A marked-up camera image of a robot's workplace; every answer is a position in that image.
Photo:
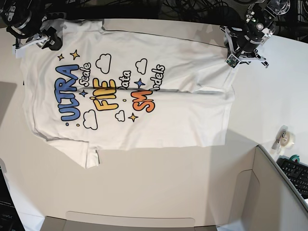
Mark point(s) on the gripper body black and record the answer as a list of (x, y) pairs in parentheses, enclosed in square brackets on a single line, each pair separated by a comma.
[(53, 42)]

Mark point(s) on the black computer keyboard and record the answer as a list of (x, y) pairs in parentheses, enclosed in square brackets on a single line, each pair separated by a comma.
[(297, 173)]

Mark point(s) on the beige partition panel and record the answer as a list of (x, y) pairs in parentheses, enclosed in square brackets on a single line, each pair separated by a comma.
[(265, 199)]

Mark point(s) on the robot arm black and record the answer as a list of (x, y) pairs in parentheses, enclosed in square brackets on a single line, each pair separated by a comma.
[(260, 23), (24, 20)]

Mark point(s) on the clear tape dispenser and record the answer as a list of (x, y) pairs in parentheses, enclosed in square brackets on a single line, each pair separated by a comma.
[(284, 140)]

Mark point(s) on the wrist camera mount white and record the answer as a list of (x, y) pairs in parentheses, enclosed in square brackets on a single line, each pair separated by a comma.
[(240, 48), (19, 48)]

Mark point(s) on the green tape roll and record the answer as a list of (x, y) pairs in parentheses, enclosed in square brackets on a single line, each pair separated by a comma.
[(295, 158)]

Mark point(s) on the white graphic t-shirt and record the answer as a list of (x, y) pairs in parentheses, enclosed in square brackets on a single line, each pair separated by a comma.
[(119, 90)]

